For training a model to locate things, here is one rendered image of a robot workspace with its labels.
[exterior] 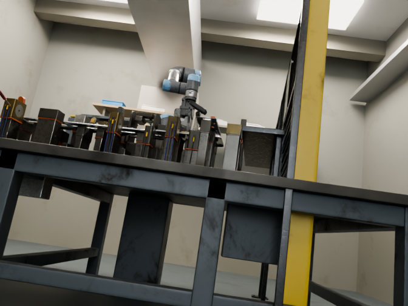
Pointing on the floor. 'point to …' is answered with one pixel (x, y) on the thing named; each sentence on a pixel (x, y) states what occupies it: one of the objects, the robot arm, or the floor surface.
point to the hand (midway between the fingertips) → (189, 130)
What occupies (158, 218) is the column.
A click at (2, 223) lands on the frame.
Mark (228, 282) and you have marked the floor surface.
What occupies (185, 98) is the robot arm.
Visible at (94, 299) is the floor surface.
